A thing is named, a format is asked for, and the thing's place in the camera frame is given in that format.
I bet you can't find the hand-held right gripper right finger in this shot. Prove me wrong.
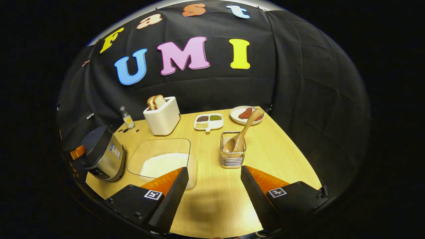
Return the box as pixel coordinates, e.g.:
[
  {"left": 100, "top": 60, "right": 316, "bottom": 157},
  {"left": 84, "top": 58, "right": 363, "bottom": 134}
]
[{"left": 241, "top": 165, "right": 330, "bottom": 233}]

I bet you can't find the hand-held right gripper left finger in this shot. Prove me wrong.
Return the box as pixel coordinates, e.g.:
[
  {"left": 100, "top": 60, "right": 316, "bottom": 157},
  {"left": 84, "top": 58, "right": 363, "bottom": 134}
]
[{"left": 105, "top": 167, "right": 189, "bottom": 234}]

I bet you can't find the dark grey rice cooker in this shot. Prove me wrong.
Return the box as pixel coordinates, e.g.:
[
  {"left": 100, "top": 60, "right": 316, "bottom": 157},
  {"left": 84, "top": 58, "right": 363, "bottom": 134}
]
[{"left": 63, "top": 116, "right": 126, "bottom": 182}]

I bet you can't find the white rice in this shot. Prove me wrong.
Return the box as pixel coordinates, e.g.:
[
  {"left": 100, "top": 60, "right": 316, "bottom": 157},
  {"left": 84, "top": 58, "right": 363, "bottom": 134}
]
[{"left": 140, "top": 152, "right": 190, "bottom": 179}]

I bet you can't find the wire metal chopstick holder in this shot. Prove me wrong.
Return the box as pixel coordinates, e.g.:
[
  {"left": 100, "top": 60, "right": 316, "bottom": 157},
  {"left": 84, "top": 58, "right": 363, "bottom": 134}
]
[{"left": 220, "top": 131, "right": 246, "bottom": 169}]

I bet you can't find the clear plastic container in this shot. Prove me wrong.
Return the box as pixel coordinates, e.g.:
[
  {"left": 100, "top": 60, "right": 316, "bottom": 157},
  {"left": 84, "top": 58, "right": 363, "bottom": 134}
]
[{"left": 127, "top": 138, "right": 198, "bottom": 190}]

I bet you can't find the small glass bottle yellow label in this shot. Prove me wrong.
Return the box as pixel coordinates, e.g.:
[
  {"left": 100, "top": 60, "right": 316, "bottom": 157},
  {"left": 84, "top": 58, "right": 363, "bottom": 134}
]
[{"left": 120, "top": 106, "right": 135, "bottom": 129}]

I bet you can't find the white toaster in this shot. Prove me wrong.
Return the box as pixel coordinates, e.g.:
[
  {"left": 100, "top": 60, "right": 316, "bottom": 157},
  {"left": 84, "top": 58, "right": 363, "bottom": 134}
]
[{"left": 143, "top": 97, "right": 181, "bottom": 136}]

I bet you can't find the white divided dish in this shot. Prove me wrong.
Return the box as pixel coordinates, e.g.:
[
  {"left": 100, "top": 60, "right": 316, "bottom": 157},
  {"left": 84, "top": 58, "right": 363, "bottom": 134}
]
[{"left": 194, "top": 113, "right": 224, "bottom": 133}]

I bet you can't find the round white plate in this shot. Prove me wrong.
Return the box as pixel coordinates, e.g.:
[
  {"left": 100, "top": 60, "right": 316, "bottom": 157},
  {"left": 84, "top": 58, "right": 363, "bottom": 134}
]
[{"left": 230, "top": 106, "right": 265, "bottom": 125}]

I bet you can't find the black backdrop cloth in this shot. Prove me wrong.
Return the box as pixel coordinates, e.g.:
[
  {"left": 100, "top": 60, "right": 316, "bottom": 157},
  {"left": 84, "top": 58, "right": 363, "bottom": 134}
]
[{"left": 56, "top": 0, "right": 371, "bottom": 193}]

